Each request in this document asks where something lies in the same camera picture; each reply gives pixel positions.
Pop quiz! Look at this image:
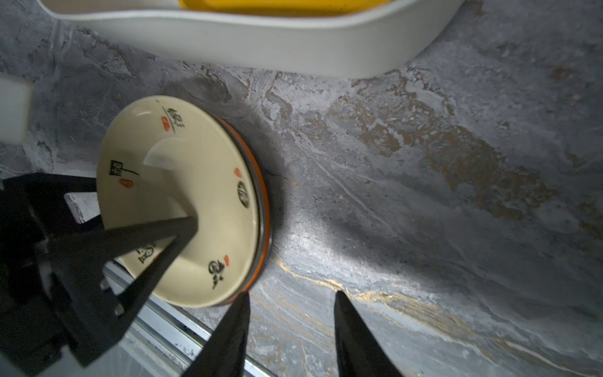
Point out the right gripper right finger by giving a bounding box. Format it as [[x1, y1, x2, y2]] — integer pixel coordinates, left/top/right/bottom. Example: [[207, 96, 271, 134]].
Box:
[[334, 291, 403, 377]]

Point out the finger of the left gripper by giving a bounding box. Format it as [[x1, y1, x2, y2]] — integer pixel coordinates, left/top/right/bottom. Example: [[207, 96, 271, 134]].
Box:
[[44, 216, 198, 367]]

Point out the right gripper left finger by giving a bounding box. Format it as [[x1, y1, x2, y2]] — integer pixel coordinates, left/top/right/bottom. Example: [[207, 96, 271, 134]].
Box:
[[182, 292, 251, 377]]

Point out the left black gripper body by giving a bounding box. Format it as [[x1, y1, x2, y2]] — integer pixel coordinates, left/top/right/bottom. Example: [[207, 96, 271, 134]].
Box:
[[1, 173, 101, 376]]

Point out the cream plate with characters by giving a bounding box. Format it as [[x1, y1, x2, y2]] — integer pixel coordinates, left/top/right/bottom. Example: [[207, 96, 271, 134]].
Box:
[[97, 96, 260, 308]]

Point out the yellow dotted scalloped plate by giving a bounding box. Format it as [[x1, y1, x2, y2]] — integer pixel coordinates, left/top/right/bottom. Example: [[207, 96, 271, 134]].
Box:
[[178, 0, 389, 17]]

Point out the white plastic bin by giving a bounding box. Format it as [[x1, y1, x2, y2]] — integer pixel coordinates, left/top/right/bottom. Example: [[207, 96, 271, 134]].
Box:
[[41, 1, 461, 79]]

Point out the orange rimmed plate underneath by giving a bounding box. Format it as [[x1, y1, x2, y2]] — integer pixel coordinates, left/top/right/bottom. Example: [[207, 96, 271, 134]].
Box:
[[214, 116, 273, 306]]

